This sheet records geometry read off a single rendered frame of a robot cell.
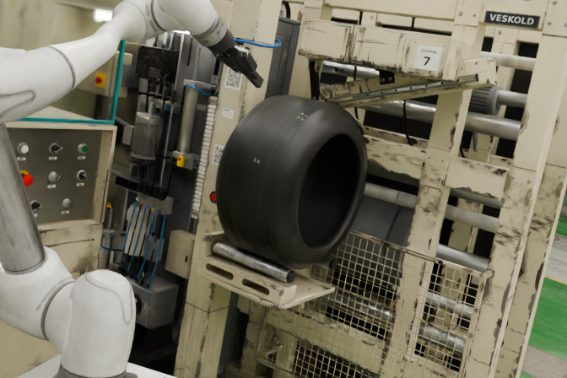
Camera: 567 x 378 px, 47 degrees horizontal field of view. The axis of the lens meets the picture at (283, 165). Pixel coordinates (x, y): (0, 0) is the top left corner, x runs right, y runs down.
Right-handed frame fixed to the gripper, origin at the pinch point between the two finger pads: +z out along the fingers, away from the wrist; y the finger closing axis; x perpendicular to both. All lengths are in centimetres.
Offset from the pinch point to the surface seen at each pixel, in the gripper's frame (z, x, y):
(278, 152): 25.4, -11.4, -1.6
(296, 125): 27.1, -0.4, -0.4
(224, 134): 39, -1, -40
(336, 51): 46, 42, -11
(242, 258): 53, -41, -21
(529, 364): 322, -5, 15
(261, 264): 54, -41, -13
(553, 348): 362, 17, 18
